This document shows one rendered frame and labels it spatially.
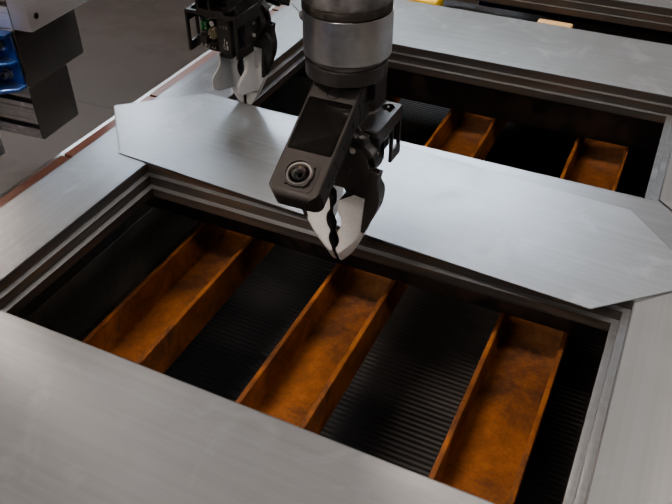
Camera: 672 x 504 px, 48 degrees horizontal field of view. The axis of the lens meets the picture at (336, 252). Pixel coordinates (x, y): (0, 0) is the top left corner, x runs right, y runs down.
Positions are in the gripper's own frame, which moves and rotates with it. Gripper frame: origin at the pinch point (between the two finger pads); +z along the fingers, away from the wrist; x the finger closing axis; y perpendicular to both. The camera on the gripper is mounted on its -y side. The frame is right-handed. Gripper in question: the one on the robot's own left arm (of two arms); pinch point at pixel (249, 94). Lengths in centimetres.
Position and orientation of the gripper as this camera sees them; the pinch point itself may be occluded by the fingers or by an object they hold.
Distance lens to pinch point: 103.9
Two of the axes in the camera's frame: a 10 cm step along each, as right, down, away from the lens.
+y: -4.3, 5.7, -7.0
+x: 9.0, 2.7, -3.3
